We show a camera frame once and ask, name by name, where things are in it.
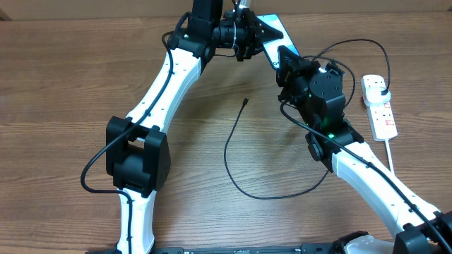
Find blue Samsung Galaxy smartphone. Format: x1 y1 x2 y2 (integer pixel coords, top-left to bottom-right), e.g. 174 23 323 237
258 14 300 70

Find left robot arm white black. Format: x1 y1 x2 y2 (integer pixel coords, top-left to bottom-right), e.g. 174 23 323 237
105 0 285 253

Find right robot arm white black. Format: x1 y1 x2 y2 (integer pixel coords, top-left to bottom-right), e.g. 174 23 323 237
276 46 451 253

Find white charger plug adapter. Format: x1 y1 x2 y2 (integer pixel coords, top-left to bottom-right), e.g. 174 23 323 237
363 87 391 107

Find white power strip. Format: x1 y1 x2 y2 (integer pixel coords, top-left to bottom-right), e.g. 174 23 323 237
361 74 398 141

